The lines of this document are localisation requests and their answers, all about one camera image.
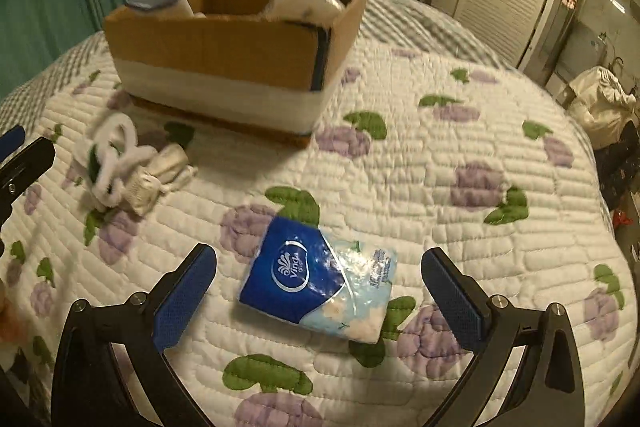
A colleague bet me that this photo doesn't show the white socks bundle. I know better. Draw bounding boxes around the white socks bundle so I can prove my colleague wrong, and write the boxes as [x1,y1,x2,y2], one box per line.
[74,113,198,217]

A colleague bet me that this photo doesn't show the blue Vinda tissue pack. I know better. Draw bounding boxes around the blue Vinda tissue pack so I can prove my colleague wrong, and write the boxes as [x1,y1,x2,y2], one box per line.
[239,217,397,345]

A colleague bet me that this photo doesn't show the person's left hand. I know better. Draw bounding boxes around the person's left hand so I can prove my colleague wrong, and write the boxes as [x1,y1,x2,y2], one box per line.
[0,282,27,345]

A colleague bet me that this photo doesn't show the blue white rolled item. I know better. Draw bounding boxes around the blue white rolled item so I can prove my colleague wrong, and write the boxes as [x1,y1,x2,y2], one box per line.
[124,0,194,20]

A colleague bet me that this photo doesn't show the white floral quilted blanket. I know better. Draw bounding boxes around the white floral quilted blanket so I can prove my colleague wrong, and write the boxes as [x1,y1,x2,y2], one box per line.
[1,35,638,426]

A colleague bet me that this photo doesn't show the brown cardboard box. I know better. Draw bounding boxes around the brown cardboard box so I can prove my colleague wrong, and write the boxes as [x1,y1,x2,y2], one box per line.
[103,0,368,147]

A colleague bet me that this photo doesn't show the white jacket on chair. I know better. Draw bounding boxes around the white jacket on chair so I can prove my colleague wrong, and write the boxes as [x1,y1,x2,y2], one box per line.
[567,66,639,150]

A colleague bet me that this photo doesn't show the white wrapped pack in box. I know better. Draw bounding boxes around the white wrapped pack in box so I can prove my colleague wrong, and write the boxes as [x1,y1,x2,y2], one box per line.
[262,0,345,27]

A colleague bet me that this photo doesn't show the grey checkered bed cover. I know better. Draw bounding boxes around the grey checkered bed cover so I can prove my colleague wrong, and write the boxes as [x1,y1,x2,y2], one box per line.
[1,0,513,131]

